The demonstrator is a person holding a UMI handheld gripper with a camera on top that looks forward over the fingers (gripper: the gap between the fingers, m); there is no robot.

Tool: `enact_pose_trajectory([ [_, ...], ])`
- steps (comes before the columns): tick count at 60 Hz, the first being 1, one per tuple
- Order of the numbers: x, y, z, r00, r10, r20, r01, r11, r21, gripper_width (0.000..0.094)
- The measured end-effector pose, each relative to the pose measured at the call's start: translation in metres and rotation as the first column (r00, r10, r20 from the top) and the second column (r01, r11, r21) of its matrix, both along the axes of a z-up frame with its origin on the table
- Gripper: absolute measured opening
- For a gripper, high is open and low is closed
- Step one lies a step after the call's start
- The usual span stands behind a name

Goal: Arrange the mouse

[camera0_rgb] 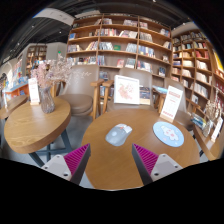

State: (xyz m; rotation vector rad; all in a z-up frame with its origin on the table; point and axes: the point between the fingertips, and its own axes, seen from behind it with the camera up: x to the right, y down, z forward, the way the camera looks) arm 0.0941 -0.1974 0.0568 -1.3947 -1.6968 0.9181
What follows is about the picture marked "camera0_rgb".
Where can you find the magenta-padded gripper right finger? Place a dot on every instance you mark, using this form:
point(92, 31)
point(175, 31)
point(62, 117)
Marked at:
point(148, 161)

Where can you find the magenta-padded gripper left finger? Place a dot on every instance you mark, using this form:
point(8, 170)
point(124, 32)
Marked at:
point(75, 161)

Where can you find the grey computer mouse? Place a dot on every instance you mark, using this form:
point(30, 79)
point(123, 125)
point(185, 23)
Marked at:
point(118, 135)

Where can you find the round light blue mouse pad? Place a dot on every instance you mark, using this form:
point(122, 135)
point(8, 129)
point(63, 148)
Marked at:
point(168, 134)

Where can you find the round wooden side table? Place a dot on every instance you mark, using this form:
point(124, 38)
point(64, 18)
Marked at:
point(13, 104)
point(208, 146)
point(33, 126)

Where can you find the brown padded wooden armchair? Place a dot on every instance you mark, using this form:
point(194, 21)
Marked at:
point(58, 88)
point(185, 118)
point(75, 103)
point(145, 77)

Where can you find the white and red sign stand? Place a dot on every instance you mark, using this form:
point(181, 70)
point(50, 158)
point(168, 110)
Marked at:
point(171, 103)

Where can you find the stack of colourful books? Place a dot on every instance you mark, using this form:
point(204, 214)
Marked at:
point(199, 121)

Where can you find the ribbed glass vase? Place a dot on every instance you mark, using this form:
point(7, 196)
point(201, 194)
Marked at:
point(47, 101)
point(208, 128)

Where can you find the dark cover book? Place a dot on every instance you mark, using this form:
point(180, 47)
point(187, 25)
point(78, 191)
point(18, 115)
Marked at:
point(145, 95)

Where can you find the teal book stack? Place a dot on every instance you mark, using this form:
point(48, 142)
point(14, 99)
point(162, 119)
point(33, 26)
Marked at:
point(160, 89)

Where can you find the white framed floral picture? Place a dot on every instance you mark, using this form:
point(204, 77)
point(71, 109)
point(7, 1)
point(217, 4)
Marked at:
point(126, 90)

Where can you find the small white sign card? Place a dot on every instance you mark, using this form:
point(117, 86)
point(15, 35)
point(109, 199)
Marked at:
point(217, 130)
point(33, 91)

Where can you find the beige dried flower bunch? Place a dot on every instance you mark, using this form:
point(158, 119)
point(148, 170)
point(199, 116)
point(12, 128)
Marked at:
point(211, 108)

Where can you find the large wooden bookshelf with books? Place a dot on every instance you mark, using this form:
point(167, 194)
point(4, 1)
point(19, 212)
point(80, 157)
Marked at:
point(193, 66)
point(116, 50)

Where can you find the distant wooden bookshelf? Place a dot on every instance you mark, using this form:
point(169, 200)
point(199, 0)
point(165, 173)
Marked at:
point(33, 55)

